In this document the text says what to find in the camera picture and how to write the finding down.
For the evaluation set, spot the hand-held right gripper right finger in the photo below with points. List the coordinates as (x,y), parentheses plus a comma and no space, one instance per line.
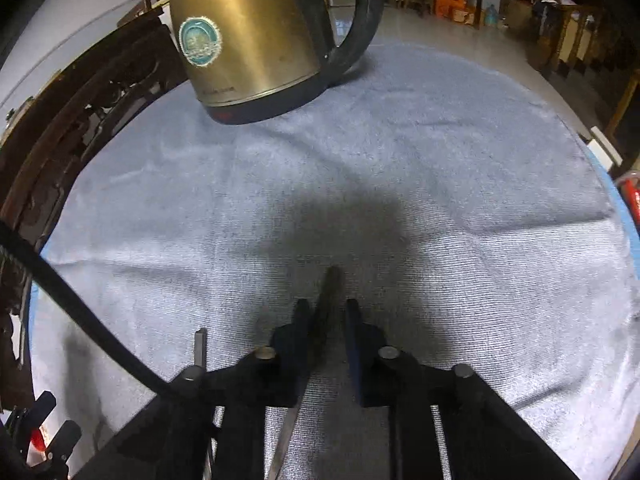
(355,340)

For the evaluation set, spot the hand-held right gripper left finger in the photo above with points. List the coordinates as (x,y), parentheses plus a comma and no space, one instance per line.
(300,340)

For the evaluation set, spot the grey table cloth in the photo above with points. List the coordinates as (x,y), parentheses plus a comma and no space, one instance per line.
(450,210)

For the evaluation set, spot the blue table cover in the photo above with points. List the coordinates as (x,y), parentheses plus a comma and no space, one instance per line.
(612,180)

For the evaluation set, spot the gold electric kettle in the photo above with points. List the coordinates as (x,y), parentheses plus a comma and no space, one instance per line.
(250,35)

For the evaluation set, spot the red child chair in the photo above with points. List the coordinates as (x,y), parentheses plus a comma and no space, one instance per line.
(631,195)

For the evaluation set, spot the white step stool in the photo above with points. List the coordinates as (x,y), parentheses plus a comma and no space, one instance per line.
(602,147)

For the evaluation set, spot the carved wooden sideboard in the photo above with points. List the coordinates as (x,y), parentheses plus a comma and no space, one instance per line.
(75,110)

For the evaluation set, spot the orange cardboard boxes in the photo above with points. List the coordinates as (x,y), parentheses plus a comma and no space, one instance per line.
(455,7)

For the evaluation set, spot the blue water jug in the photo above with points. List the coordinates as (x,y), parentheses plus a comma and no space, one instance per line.
(492,16)

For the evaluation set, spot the wooden stair railing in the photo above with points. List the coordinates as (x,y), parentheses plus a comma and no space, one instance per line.
(575,25)

